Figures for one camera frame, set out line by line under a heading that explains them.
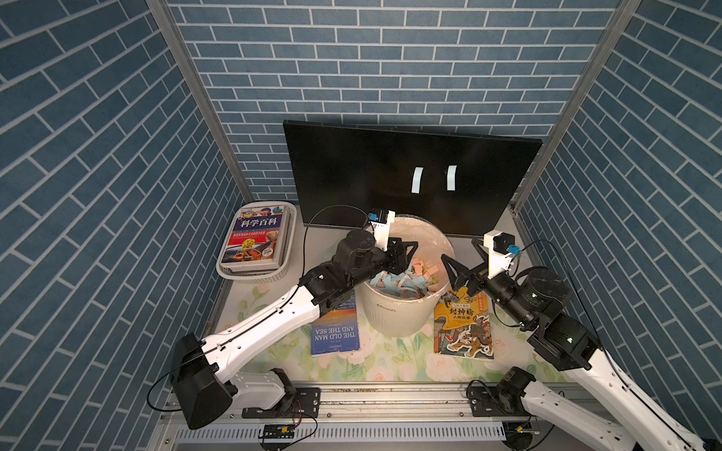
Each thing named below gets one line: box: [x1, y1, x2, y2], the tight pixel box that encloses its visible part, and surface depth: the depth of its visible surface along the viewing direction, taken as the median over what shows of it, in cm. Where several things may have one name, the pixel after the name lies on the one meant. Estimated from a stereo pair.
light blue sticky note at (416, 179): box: [411, 167, 424, 195], surface depth 74 cm
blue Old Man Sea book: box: [310, 289, 361, 358], surface depth 86 cm
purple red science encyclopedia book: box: [220, 204, 290, 274], surface depth 96 cm
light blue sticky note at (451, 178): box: [447, 164, 458, 191], surface depth 72 cm
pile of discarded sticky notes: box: [367, 258, 444, 300], surface depth 85 cm
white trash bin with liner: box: [359, 214, 456, 339], surface depth 79 cm
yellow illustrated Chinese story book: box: [433, 285, 495, 360], surface depth 86 cm
